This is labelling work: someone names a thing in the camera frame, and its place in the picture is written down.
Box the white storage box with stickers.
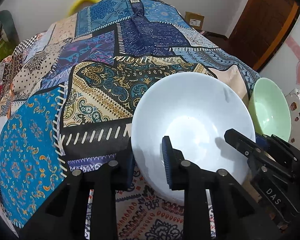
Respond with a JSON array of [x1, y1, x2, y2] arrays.
[[284, 87, 300, 153]]

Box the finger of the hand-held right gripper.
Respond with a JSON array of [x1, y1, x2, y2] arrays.
[[224, 128, 294, 180], [255, 134, 300, 165]]

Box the yellow ring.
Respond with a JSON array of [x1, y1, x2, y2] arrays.
[[69, 0, 102, 15]]

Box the cardboard box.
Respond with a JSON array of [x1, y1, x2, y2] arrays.
[[184, 11, 205, 28]]

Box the light green bowl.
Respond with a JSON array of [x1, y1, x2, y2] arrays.
[[248, 77, 292, 143]]

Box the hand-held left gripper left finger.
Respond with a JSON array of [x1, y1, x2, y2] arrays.
[[19, 137, 135, 240]]

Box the brown wooden door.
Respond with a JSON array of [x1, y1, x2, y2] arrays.
[[226, 0, 300, 72]]

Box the plain white bowl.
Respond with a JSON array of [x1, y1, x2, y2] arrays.
[[131, 73, 256, 203]]

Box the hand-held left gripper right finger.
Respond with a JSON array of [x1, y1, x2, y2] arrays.
[[161, 136, 282, 240]]

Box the patchwork patterned tablecloth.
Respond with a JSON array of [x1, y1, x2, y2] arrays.
[[0, 0, 262, 240]]

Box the white fridge with pink stickers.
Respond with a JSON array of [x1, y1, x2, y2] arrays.
[[257, 11, 300, 98]]

